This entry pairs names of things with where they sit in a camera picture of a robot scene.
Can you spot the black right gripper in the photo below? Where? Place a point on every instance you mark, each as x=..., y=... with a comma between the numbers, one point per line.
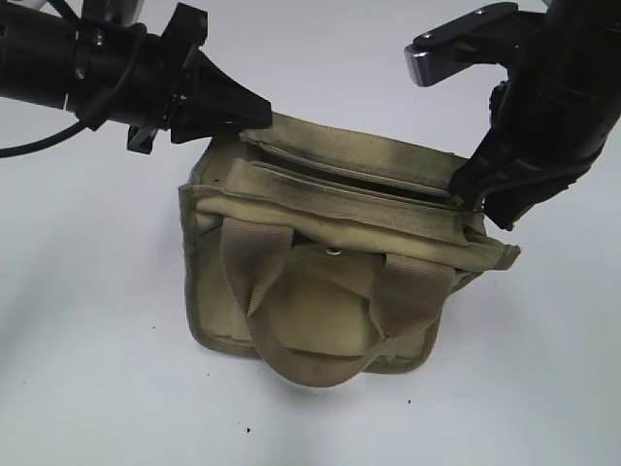
x=541, y=124

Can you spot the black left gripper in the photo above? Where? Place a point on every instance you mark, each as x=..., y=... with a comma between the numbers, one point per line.
x=124, y=74

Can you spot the olive yellow canvas bag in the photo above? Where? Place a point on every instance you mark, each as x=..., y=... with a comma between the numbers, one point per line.
x=326, y=252

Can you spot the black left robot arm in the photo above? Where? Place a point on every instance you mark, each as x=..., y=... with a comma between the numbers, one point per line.
x=37, y=58

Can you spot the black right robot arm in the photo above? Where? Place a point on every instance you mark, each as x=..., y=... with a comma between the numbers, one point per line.
x=578, y=40

